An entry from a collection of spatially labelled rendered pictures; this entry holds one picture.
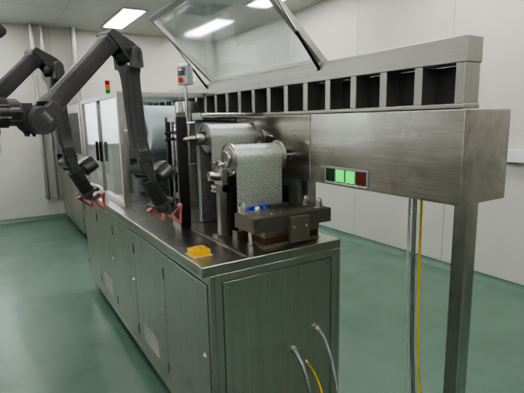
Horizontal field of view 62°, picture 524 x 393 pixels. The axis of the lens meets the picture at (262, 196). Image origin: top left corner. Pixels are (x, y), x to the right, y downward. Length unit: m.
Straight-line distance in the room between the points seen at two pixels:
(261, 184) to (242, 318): 0.59
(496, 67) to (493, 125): 2.56
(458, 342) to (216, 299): 0.90
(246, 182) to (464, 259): 0.91
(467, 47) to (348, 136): 0.55
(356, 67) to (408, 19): 2.98
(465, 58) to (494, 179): 0.42
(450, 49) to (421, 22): 3.11
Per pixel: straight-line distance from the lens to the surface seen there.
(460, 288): 1.74
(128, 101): 1.55
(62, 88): 1.42
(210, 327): 1.69
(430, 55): 1.54
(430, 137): 1.52
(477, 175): 1.53
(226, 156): 1.88
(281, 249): 1.76
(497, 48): 4.14
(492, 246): 4.21
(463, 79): 1.47
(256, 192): 1.93
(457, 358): 1.84
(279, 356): 1.92
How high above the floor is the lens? 1.42
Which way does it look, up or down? 10 degrees down
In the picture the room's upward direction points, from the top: 1 degrees counter-clockwise
